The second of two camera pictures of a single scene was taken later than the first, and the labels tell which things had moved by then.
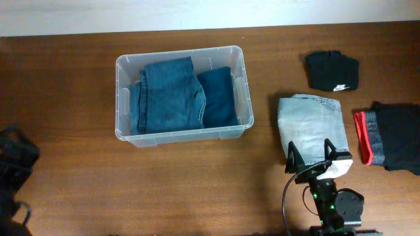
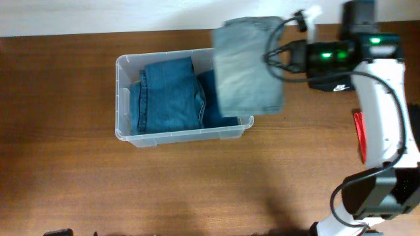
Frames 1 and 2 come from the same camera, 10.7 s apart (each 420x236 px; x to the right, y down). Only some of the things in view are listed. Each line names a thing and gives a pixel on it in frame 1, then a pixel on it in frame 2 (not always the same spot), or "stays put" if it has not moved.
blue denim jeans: [168, 96] stays put
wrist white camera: [337, 169] -> [310, 14]
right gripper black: [293, 165] -> [289, 67]
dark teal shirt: [220, 108] stays put
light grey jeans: [308, 120] -> [245, 86]
